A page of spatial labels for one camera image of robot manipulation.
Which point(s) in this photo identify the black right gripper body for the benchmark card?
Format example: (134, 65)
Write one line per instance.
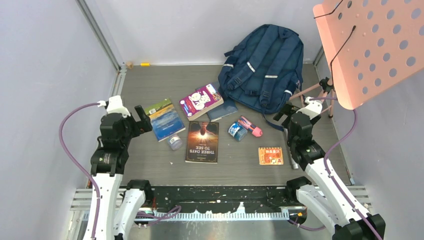
(286, 122)

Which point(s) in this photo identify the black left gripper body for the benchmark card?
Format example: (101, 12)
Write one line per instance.
(135, 128)

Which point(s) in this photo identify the navy blue backpack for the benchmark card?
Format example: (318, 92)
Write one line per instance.
(264, 70)

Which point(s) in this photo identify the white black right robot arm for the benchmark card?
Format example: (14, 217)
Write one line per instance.
(322, 191)

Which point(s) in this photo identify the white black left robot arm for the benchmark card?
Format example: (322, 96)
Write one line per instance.
(106, 221)

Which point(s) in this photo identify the blue green landscape book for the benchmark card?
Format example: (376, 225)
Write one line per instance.
(164, 119)

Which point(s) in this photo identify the pink pencil case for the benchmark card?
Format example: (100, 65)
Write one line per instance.
(250, 127)

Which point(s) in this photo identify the silver metal cylinder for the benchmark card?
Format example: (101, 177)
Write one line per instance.
(293, 164)

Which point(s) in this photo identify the small clear plastic jar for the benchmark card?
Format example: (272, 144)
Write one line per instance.
(175, 142)

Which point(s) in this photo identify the orange spiral notepad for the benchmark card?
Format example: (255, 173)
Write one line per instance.
(269, 156)

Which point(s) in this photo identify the yellow tape piece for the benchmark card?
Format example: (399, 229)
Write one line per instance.
(145, 64)

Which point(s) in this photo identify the small wooden cube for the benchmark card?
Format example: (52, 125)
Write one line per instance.
(129, 64)

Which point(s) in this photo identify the blue lidded round container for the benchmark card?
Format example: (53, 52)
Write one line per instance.
(237, 131)

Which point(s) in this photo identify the dark blue notebook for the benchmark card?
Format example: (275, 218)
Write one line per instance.
(227, 108)

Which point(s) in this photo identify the purple cartoon book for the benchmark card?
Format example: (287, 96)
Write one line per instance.
(201, 101)

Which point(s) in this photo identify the dark Three Days book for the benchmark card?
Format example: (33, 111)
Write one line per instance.
(202, 142)

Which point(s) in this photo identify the pink perforated stand board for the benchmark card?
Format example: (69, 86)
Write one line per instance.
(370, 45)

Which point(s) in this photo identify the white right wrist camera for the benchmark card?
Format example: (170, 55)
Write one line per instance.
(312, 107)

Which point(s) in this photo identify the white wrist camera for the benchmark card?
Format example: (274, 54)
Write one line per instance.
(115, 104)
(312, 107)

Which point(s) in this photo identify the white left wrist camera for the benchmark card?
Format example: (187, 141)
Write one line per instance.
(115, 104)

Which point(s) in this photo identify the aluminium frame rail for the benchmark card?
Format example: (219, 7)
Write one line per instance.
(86, 11)

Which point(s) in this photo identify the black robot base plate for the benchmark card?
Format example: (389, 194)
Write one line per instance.
(220, 199)

